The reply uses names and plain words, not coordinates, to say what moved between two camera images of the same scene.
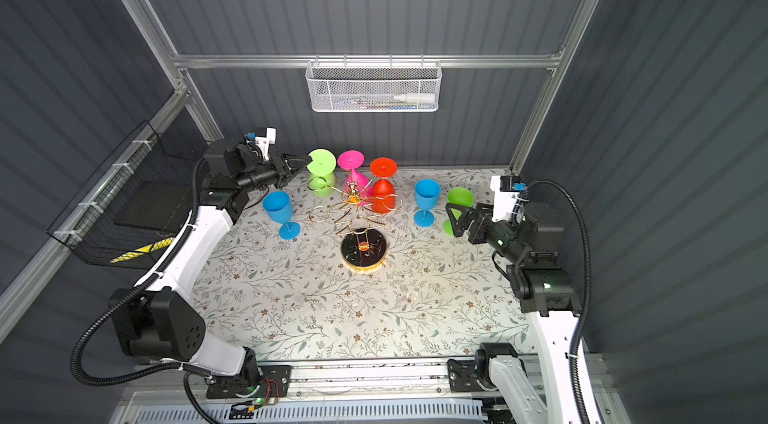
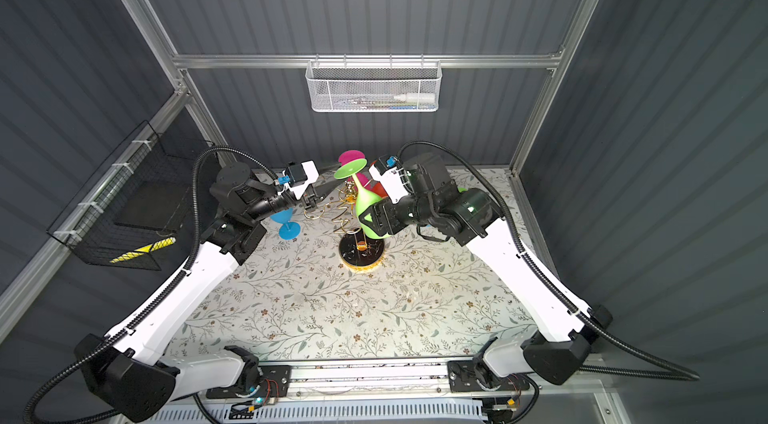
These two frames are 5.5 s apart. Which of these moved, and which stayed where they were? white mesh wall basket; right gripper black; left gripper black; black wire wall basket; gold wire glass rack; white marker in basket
Moved: left gripper black; right gripper black
Stayed: white marker in basket; black wire wall basket; white mesh wall basket; gold wire glass rack
